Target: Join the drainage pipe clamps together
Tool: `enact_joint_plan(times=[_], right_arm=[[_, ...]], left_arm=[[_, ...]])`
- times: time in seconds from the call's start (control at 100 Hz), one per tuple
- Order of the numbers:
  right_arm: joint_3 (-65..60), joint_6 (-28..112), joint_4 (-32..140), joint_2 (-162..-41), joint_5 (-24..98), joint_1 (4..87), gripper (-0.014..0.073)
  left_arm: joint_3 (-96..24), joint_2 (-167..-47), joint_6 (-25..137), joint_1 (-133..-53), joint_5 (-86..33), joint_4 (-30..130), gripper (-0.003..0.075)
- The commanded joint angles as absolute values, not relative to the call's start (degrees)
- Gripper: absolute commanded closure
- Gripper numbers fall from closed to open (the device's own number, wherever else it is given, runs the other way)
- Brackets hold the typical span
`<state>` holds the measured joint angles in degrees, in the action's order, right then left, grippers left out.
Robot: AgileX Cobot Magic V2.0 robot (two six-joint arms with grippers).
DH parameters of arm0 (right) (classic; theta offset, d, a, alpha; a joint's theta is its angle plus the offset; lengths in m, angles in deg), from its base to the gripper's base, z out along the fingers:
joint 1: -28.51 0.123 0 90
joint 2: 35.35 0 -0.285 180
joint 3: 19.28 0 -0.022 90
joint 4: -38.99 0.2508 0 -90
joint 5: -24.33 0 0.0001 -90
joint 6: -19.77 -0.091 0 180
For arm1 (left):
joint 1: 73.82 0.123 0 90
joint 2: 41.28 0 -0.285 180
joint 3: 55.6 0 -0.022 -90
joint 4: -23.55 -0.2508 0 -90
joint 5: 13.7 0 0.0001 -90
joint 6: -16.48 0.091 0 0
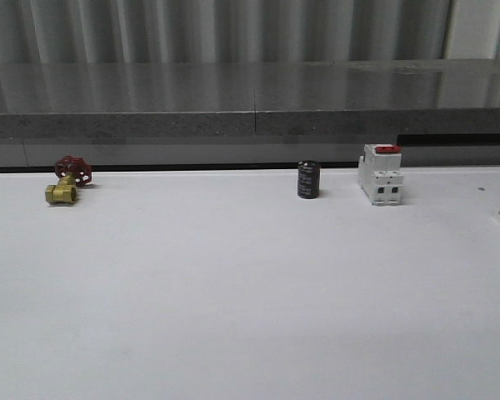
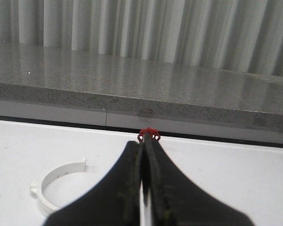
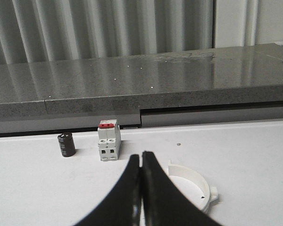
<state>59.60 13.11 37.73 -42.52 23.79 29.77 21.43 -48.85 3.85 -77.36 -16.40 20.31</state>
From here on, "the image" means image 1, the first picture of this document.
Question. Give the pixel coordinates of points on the black cylindrical capacitor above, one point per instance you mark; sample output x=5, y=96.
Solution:
x=308, y=179

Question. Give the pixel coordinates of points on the grey stone countertop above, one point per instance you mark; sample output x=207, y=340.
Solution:
x=409, y=102

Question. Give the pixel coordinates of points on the brass valve red handwheel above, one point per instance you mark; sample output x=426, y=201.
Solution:
x=72, y=173

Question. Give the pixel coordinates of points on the white circuit breaker red switch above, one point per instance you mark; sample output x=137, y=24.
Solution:
x=379, y=175

